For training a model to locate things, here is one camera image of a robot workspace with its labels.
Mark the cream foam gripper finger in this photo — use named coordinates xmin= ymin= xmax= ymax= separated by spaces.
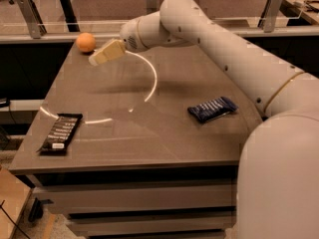
xmin=89 ymin=39 xmax=126 ymax=66

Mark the orange fruit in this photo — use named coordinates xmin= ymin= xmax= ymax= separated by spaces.
xmin=76 ymin=33 xmax=96 ymax=53

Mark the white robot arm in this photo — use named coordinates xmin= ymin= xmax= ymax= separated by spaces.
xmin=90 ymin=0 xmax=319 ymax=239

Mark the black rxbar chocolate bar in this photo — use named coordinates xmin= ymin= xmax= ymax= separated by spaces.
xmin=38 ymin=114 xmax=83 ymax=155

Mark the grey table with drawers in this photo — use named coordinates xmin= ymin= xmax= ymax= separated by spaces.
xmin=10 ymin=47 xmax=261 ymax=239

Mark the clear acrylic barrier panel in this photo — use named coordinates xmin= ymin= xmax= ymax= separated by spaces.
xmin=0 ymin=7 xmax=308 ymax=36

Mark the blue snack bag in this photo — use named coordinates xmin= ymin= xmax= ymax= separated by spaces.
xmin=187 ymin=97 xmax=238 ymax=123

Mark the wooden box at left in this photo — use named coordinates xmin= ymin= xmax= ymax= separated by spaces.
xmin=0 ymin=168 xmax=31 ymax=239

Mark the middle metal bracket post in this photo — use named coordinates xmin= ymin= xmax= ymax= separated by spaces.
xmin=146 ymin=0 xmax=158 ymax=14

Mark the metal bracket post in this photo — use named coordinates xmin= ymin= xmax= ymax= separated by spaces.
xmin=146 ymin=0 xmax=158 ymax=14
xmin=15 ymin=0 xmax=47 ymax=39
xmin=258 ymin=0 xmax=283 ymax=33

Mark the left metal bracket post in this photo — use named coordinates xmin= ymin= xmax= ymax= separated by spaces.
xmin=15 ymin=0 xmax=47 ymax=39

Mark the right metal bracket post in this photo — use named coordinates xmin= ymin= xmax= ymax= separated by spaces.
xmin=258 ymin=0 xmax=283 ymax=33

